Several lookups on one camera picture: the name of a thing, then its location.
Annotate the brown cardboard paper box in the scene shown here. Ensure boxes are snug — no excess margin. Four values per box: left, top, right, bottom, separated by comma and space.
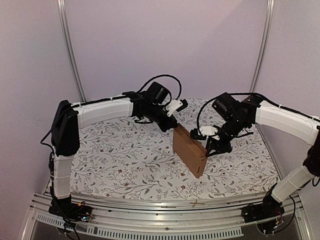
172, 124, 208, 179

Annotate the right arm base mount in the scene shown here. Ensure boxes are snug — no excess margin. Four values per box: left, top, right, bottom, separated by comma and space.
241, 198, 285, 223

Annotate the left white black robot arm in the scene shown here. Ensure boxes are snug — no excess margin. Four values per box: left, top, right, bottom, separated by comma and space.
47, 82, 185, 217

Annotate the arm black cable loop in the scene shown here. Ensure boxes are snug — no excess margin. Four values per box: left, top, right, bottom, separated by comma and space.
196, 93, 255, 138
138, 74, 183, 102

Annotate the aluminium frame post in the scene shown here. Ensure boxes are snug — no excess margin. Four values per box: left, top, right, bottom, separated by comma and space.
249, 0, 275, 93
56, 0, 87, 102

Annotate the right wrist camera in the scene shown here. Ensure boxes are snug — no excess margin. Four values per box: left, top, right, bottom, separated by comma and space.
190, 126, 220, 140

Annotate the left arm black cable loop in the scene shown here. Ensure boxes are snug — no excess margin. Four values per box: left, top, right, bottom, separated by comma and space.
138, 74, 183, 102

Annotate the aluminium front rail base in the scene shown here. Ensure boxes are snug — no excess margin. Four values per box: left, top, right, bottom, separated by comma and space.
19, 192, 313, 240

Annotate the left aluminium frame post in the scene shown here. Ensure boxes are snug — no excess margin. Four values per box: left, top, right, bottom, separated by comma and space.
56, 0, 87, 102

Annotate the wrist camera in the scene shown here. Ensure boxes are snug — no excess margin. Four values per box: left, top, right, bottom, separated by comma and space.
190, 126, 220, 140
165, 99, 188, 117

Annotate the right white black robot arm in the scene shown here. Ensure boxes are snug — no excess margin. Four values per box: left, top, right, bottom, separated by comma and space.
197, 92, 320, 218

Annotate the right aluminium frame post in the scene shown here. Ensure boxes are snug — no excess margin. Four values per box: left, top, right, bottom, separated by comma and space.
249, 0, 275, 93

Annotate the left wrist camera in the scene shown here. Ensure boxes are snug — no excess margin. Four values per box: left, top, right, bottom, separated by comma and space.
165, 99, 188, 117

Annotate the floral patterned table cloth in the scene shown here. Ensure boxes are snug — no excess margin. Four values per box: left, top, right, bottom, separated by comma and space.
67, 98, 280, 202

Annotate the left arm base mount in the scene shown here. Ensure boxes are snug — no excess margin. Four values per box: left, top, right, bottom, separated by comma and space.
48, 198, 93, 222

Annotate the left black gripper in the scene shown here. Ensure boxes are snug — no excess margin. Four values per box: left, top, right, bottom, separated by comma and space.
147, 104, 179, 134

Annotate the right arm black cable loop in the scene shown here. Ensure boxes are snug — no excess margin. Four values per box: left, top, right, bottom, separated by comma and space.
196, 93, 255, 138

